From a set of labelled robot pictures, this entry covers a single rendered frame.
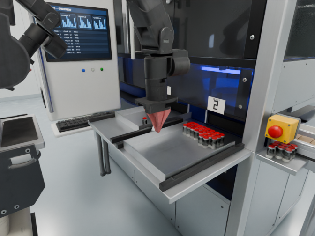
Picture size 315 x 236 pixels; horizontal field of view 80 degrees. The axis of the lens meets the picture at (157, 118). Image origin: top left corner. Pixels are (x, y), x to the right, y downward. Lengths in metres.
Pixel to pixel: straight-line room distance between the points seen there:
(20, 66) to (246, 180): 0.80
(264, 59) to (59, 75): 1.09
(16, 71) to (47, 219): 1.60
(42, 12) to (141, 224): 1.42
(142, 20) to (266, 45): 0.42
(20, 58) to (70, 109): 1.05
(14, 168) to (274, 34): 0.78
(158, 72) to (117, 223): 1.36
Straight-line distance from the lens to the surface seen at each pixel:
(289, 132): 0.71
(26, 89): 5.92
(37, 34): 0.79
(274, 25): 0.72
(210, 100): 0.84
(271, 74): 0.71
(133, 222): 1.64
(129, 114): 1.10
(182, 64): 0.51
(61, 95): 1.34
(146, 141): 0.79
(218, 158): 0.68
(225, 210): 1.02
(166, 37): 0.45
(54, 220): 1.82
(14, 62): 0.33
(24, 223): 0.69
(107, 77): 1.39
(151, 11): 0.44
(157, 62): 0.46
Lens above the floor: 1.25
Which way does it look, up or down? 21 degrees down
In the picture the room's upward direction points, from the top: straight up
